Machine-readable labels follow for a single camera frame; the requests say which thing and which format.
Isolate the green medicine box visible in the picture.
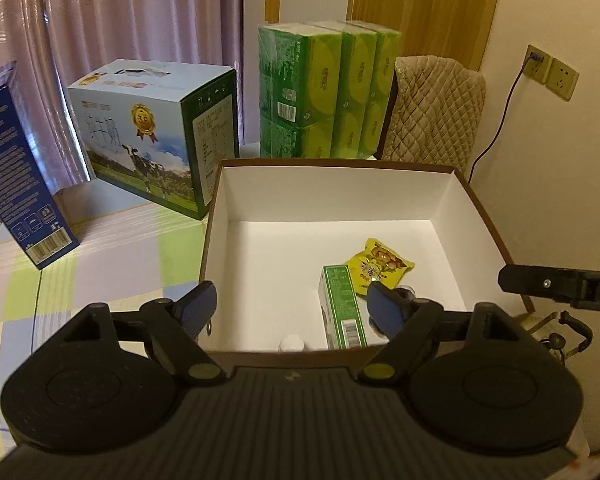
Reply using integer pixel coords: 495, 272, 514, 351
318, 264, 388, 350

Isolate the yellow snack packet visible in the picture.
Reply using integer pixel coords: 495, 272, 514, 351
346, 238, 415, 297

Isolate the dark velvet scrunchie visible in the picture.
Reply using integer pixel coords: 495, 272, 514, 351
394, 286, 415, 301

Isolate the checkered tablecloth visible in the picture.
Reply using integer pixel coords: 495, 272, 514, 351
0, 180, 207, 458

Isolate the brown cardboard storage box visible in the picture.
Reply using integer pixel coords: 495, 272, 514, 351
199, 159, 533, 352

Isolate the cow milk carton box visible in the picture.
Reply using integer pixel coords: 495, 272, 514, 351
67, 58, 238, 220

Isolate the quilted beige chair cover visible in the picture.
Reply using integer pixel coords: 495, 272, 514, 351
381, 55, 486, 171

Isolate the blue milk carton box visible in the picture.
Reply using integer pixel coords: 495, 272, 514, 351
0, 61, 79, 270

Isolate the green tissue pack stack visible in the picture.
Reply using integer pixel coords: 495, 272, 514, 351
258, 21, 401, 159

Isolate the pink curtain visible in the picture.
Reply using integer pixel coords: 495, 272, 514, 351
0, 0, 244, 191

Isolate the wall power socket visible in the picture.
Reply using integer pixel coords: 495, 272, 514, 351
522, 44, 580, 102

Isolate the black power cable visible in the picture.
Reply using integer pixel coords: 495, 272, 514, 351
467, 56, 539, 183

